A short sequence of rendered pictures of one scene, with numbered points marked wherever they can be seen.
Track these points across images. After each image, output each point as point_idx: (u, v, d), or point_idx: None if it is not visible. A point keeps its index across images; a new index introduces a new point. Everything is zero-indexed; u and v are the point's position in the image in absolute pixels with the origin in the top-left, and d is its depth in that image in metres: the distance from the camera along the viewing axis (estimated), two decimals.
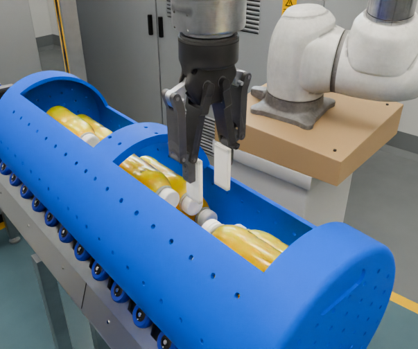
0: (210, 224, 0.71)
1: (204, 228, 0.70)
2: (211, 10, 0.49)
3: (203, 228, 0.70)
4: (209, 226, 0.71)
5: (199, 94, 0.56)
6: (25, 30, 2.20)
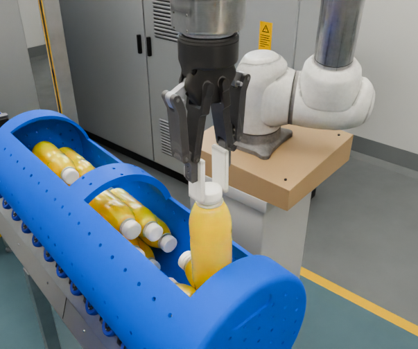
0: (214, 189, 0.66)
1: (206, 191, 0.65)
2: (211, 10, 0.49)
3: (206, 192, 0.65)
4: (212, 188, 0.66)
5: (199, 94, 0.56)
6: (20, 53, 2.35)
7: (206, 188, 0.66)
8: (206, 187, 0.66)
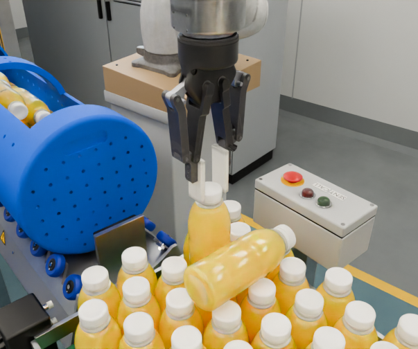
0: (214, 189, 0.66)
1: (206, 191, 0.65)
2: (211, 10, 0.49)
3: (206, 192, 0.65)
4: (212, 188, 0.66)
5: (199, 94, 0.56)
6: None
7: (206, 188, 0.66)
8: (206, 187, 0.66)
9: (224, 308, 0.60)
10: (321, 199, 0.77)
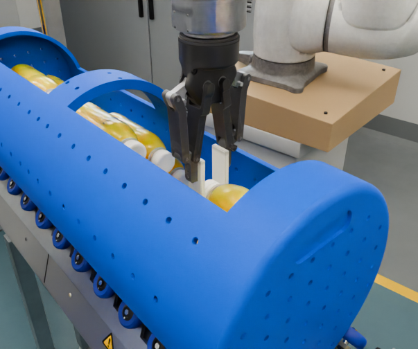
0: None
1: None
2: (211, 10, 0.49)
3: None
4: None
5: (199, 94, 0.56)
6: (7, 7, 2.11)
7: None
8: None
9: None
10: None
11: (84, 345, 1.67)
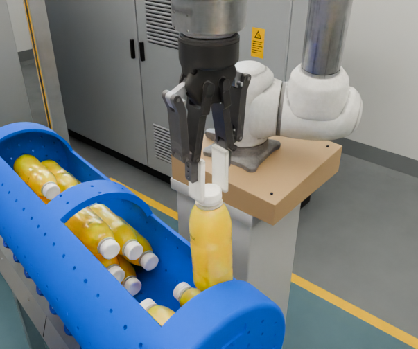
0: None
1: None
2: (211, 11, 0.49)
3: None
4: None
5: (199, 94, 0.56)
6: (10, 59, 2.33)
7: None
8: None
9: None
10: None
11: None
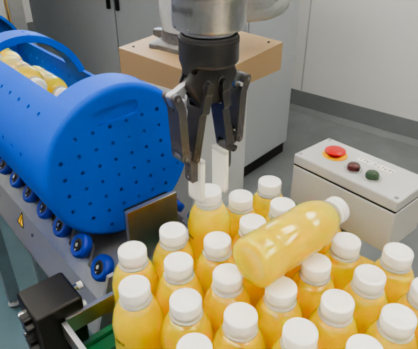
0: (258, 222, 0.66)
1: (251, 224, 0.65)
2: (212, 10, 0.49)
3: (251, 225, 0.65)
4: (256, 221, 0.66)
5: (199, 94, 0.56)
6: None
7: (250, 220, 0.66)
8: (249, 219, 0.66)
9: (278, 284, 0.55)
10: (369, 172, 0.72)
11: None
